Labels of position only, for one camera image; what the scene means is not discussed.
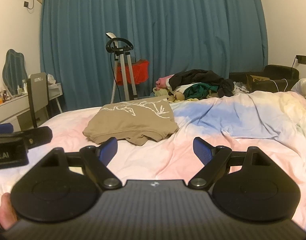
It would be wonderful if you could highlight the tan t-shirt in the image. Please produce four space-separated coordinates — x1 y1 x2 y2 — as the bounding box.
82 96 178 146

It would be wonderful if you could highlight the pile of mixed clothes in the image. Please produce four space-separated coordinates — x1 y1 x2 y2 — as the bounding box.
152 69 250 102

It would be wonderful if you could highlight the white dressing desk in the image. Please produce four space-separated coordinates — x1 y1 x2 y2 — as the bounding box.
0 83 63 132

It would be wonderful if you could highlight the grey desk chair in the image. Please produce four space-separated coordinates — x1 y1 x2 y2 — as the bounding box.
17 72 49 131

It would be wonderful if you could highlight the pastel bed duvet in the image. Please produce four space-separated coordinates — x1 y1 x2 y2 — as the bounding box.
0 89 306 233

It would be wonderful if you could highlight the cardboard box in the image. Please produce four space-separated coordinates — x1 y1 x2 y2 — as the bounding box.
246 74 270 91

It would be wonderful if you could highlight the dark sofa armchair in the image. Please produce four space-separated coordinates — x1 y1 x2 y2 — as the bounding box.
229 64 299 93

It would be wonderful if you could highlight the white pillow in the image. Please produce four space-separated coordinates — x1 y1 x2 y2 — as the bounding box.
291 78 306 98

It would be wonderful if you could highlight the garment steamer stand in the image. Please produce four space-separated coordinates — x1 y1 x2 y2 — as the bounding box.
105 32 138 103

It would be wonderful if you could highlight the red cloth on stand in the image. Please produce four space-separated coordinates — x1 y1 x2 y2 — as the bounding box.
116 60 149 86

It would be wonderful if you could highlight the teal curtain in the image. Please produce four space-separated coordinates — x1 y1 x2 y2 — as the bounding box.
40 0 268 110

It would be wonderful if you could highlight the wavy frame mirror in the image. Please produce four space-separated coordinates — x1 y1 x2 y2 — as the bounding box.
2 49 28 95

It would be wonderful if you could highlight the wall outlet with cable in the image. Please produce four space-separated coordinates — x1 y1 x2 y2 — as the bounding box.
23 0 35 10

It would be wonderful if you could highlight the black wall socket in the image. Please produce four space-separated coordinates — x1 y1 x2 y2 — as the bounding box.
296 55 306 65

